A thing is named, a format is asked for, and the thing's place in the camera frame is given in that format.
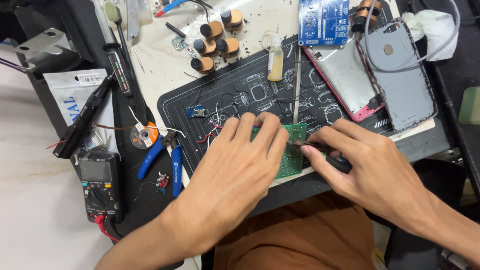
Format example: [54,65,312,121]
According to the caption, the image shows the brush with pale head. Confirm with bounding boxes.
[104,1,130,57]

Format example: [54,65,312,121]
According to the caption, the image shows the grey metal bracket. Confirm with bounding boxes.
[14,28,80,73]

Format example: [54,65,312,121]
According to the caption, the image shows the white crumpled tissue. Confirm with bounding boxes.
[402,10,459,62]

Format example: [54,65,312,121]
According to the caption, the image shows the black-handled hand tool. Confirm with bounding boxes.
[287,139,353,174]

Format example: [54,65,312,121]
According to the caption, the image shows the pink phone frame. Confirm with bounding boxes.
[302,37,386,123]

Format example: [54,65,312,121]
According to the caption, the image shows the clear bottle with yellow liquid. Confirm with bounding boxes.
[267,33,284,82]

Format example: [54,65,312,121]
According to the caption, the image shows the small blue circuit module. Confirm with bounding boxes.
[186,104,209,119]

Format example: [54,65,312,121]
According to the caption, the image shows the red multimeter probe lead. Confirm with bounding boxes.
[93,214,120,243]

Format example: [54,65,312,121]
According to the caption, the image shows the black printed work mat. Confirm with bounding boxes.
[157,35,436,179]

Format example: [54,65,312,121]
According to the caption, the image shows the orange solder wick spool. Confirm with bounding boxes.
[130,121,160,150]

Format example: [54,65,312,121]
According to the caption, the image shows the pale green block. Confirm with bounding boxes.
[458,86,480,125]

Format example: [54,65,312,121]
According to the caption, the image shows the blue-handled side cutters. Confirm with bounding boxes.
[137,131,184,198]

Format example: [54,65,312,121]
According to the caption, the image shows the green perforated circuit board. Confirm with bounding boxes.
[250,124,307,180]

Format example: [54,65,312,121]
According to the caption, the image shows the small component with red wires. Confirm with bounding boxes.
[155,172,170,195]

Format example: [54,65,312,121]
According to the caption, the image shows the large blue circuit board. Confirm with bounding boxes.
[298,0,350,47]

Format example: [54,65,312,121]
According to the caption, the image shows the black chair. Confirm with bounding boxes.
[384,159,480,270]

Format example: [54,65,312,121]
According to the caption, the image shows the white plastic packet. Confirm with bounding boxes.
[43,68,118,151]

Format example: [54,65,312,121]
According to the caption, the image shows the person's right hand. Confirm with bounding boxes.
[300,118,429,223]

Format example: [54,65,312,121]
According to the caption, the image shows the person's left hand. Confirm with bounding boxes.
[175,112,290,251]

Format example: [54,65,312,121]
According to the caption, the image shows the black tester pen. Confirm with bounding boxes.
[103,42,149,125]

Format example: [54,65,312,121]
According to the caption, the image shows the black pen-shaped soldering tool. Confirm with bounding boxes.
[52,76,114,160]

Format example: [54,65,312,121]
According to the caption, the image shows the person's brown trousers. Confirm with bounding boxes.
[213,190,378,270]

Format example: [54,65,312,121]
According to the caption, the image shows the small green circuit board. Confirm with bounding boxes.
[171,35,198,59]

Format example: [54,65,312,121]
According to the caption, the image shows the flat metal strip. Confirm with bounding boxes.
[126,0,140,41]

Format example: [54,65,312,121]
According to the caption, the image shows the thin metal needle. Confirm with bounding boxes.
[133,46,145,73]

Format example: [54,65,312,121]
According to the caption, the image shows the grey cable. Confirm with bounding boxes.
[363,0,461,73]

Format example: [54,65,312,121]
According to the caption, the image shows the long metal tweezers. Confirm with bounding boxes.
[293,46,302,125]

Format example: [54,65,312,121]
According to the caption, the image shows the black digital multimeter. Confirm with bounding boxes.
[77,150,125,225]

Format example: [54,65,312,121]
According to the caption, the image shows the small black cylinder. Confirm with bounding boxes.
[165,21,187,39]

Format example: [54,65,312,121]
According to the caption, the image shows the copper coil with black core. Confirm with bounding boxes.
[351,0,383,33]

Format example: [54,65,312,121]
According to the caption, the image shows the grey phone back cover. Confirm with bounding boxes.
[355,17,439,134]

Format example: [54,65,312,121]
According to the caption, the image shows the red and blue hand tool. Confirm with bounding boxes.
[154,0,189,18]

